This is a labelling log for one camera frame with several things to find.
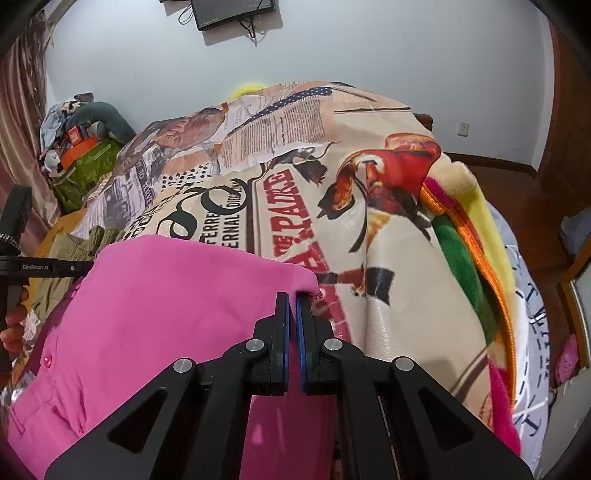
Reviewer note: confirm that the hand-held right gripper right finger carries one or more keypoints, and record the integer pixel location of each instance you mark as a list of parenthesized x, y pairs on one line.
[(302, 332)]

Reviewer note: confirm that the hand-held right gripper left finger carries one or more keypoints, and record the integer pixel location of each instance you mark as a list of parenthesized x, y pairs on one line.
[(282, 332)]

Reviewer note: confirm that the pink pants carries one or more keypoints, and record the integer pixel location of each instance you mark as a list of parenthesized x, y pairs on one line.
[(161, 300)]

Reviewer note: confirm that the olive green pants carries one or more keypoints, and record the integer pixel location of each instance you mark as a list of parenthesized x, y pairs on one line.
[(69, 254)]

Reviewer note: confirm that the person's left hand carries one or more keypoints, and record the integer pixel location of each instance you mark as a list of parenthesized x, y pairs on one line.
[(11, 330)]

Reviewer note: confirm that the printed blanket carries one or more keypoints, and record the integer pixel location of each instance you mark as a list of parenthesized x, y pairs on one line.
[(286, 221)]

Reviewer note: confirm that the green patterned bag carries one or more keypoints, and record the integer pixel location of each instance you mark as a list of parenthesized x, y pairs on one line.
[(87, 173)]

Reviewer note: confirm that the pink striped curtain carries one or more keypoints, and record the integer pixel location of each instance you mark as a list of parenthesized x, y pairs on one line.
[(23, 138)]

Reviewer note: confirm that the patterned cloth bundle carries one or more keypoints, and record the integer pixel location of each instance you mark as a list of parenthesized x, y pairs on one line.
[(57, 120)]

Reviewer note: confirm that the multicoloured fleece blanket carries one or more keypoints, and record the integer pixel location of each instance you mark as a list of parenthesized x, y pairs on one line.
[(461, 258)]

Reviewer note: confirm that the grey plush pillow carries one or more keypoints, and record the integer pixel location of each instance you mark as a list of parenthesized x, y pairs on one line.
[(108, 117)]

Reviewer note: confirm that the white patterned bedsheet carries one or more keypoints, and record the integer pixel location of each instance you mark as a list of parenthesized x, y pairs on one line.
[(531, 332)]

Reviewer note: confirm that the yellow pillow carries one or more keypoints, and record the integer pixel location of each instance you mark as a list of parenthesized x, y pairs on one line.
[(247, 90)]

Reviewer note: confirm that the pink slipper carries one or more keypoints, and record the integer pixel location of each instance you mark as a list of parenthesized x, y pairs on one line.
[(568, 360)]

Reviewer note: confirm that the wooden framed cabinet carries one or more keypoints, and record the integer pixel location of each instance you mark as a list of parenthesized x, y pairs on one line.
[(577, 295)]

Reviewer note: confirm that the wooden door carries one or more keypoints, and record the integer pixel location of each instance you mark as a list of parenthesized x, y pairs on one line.
[(565, 115)]

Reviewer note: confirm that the wooden bed frame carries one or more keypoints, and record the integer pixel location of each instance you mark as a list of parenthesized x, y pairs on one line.
[(425, 122)]

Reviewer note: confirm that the white wall socket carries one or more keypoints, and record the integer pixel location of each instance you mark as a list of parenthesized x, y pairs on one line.
[(463, 128)]

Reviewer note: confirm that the black wall monitor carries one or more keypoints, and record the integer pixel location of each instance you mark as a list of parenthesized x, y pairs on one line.
[(231, 11)]

